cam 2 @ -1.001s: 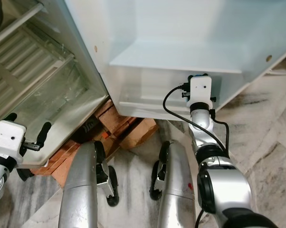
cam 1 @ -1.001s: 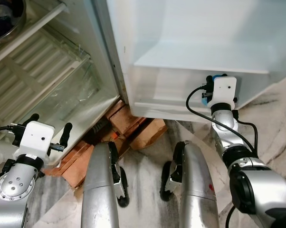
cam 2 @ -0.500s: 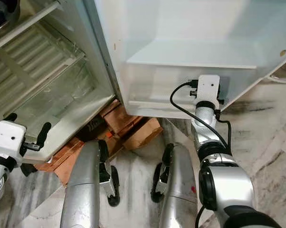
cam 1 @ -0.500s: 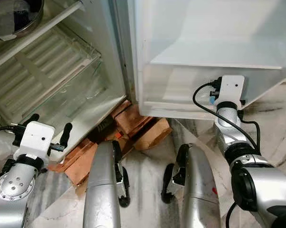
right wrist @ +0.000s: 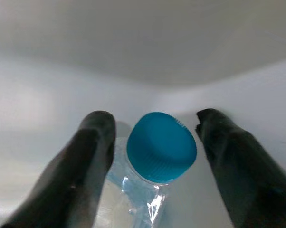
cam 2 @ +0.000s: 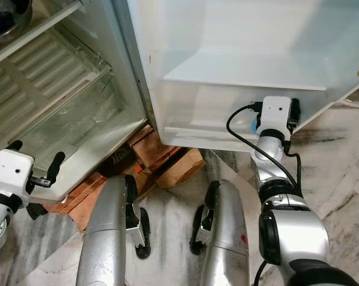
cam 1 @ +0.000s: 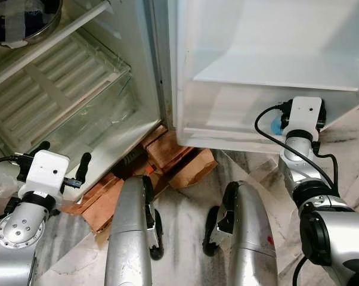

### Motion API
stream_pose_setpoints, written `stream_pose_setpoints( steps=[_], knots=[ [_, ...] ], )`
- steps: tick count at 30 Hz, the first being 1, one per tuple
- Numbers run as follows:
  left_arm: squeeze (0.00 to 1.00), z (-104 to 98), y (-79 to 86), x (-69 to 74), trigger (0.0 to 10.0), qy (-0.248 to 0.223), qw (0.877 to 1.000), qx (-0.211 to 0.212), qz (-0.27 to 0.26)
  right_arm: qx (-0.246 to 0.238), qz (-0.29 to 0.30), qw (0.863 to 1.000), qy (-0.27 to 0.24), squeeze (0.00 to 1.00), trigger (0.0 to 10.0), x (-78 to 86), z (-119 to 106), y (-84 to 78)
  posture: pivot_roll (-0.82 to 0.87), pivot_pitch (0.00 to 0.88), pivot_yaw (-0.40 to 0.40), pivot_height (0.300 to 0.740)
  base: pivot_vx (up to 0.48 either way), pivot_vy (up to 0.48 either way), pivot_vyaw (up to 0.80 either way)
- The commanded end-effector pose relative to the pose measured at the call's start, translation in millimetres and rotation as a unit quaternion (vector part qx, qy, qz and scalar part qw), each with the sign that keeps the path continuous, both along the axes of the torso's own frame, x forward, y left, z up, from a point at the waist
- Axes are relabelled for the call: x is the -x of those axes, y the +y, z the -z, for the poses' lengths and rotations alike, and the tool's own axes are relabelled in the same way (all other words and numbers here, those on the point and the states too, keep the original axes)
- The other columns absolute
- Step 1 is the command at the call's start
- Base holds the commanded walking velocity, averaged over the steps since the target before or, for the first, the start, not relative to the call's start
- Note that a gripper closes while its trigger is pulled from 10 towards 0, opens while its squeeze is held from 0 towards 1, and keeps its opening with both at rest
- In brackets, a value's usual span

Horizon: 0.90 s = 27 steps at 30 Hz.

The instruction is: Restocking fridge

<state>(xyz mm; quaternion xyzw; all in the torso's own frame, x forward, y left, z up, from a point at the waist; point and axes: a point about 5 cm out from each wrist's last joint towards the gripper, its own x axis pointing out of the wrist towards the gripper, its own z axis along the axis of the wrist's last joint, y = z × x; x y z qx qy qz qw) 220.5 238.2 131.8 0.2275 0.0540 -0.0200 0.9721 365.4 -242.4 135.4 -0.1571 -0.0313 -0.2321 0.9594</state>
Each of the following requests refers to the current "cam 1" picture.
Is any silver fridge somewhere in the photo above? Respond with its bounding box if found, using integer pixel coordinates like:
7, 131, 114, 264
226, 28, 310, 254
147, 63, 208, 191
0, 0, 171, 202

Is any clear crisper drawer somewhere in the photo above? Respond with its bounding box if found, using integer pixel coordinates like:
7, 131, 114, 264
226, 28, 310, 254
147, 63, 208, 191
39, 74, 150, 167

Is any ribbed white crisper cover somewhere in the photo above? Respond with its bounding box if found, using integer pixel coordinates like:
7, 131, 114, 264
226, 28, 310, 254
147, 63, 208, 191
0, 30, 132, 144

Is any grey left robot leg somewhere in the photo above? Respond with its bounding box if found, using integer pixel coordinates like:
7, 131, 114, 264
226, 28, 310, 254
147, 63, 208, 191
104, 176, 164, 286

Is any grey robot leg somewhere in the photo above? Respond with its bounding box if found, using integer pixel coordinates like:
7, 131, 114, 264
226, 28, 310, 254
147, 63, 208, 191
104, 176, 164, 286
202, 181, 280, 286

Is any brown cardboard piece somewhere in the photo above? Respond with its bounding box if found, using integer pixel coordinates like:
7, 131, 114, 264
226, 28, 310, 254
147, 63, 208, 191
166, 148, 219, 191

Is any steel bowl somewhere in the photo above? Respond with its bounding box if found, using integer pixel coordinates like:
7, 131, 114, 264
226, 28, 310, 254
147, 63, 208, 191
0, 0, 64, 48

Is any grey right robot leg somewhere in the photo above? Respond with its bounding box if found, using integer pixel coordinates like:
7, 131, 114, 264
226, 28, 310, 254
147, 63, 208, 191
202, 181, 280, 286

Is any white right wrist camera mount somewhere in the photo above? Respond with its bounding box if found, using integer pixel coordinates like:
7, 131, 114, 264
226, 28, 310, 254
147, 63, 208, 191
285, 97, 323, 141

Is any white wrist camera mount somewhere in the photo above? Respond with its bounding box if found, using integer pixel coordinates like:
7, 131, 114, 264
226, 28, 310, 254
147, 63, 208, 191
18, 150, 71, 201
285, 97, 323, 141

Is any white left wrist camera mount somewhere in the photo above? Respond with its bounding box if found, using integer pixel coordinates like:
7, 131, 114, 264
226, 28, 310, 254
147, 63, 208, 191
18, 150, 71, 201

